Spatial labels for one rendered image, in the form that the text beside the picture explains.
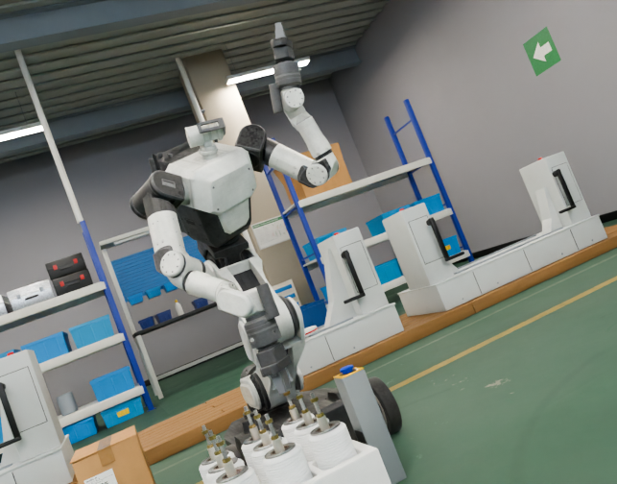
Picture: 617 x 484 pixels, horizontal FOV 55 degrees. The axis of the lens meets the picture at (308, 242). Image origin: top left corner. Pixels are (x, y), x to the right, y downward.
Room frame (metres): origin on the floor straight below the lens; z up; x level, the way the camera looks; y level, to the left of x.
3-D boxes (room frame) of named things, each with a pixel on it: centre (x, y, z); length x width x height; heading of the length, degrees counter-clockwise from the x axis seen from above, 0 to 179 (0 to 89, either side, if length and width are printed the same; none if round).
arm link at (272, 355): (1.64, 0.21, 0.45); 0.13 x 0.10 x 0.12; 160
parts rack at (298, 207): (7.09, -0.79, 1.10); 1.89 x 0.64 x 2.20; 111
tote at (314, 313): (6.26, 0.35, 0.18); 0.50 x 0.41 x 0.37; 25
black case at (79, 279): (5.86, 2.31, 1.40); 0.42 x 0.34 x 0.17; 22
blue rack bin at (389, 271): (6.98, -0.60, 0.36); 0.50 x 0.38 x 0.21; 22
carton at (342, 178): (6.93, -0.33, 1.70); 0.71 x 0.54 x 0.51; 114
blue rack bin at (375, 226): (7.15, -1.00, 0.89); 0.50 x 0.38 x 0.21; 19
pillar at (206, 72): (8.19, 0.49, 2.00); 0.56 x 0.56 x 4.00; 21
